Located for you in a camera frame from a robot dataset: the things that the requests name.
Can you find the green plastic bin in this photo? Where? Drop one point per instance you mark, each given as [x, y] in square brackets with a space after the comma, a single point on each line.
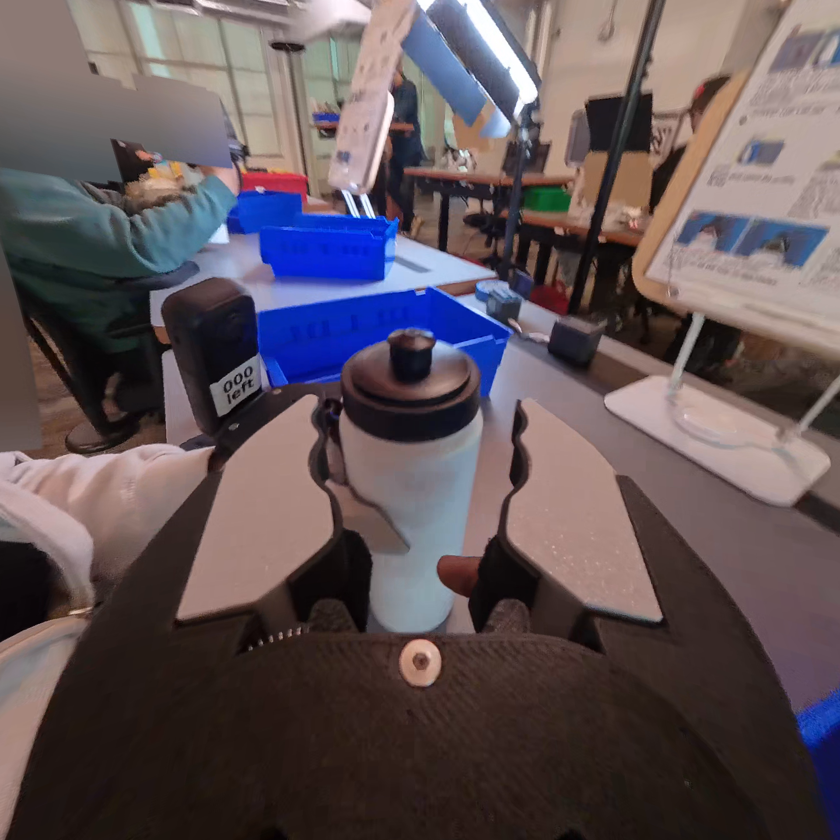
[546, 199]

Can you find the white plastic bottle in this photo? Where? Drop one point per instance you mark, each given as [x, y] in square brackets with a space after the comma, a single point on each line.
[420, 499]

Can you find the black floor lamp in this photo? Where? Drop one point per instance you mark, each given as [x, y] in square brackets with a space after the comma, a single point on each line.
[298, 118]

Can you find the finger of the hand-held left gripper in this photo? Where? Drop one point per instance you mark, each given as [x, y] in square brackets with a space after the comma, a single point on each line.
[371, 525]

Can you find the black light stand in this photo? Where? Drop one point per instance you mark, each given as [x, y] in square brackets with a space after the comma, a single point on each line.
[518, 210]

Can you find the printed instruction board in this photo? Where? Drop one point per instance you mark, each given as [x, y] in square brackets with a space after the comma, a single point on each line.
[754, 197]
[367, 105]

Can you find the red basket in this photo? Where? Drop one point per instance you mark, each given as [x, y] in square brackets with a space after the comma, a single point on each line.
[551, 298]

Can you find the studio light panel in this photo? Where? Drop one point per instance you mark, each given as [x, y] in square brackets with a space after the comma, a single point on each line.
[472, 59]

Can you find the black bottle lid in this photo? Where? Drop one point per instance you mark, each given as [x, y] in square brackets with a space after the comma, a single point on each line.
[410, 400]

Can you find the black tripod leg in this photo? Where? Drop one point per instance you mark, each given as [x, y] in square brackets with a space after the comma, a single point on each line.
[617, 164]

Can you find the wooden top desk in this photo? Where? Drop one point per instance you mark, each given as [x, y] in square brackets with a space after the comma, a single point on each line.
[577, 226]
[472, 176]

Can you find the red plastic bin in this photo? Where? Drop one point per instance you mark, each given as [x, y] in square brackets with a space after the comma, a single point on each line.
[275, 184]

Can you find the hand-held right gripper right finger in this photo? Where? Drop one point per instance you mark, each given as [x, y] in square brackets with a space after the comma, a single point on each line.
[577, 531]

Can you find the blue plastic bin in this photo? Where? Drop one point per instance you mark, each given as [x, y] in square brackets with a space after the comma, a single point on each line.
[328, 253]
[823, 768]
[367, 328]
[269, 213]

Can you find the person's left forearm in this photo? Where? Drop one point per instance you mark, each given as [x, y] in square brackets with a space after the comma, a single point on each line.
[118, 499]

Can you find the person's right hand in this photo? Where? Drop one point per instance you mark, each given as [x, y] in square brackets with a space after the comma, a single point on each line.
[459, 576]

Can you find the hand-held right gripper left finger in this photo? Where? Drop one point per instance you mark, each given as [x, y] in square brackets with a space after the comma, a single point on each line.
[262, 525]

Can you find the black monitor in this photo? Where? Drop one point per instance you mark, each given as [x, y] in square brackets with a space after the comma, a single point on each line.
[610, 121]
[528, 157]

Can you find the grey tablet screen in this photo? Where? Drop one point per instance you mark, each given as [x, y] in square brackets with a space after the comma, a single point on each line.
[577, 138]

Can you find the dark grey case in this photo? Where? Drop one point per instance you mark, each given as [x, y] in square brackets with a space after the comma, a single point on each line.
[576, 341]

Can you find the blue tape roll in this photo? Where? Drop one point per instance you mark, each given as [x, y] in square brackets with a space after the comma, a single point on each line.
[485, 291]

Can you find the grey charger case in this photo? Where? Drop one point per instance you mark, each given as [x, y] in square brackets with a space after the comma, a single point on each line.
[505, 305]

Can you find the person's black shirt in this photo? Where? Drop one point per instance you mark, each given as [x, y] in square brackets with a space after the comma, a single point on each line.
[19, 590]

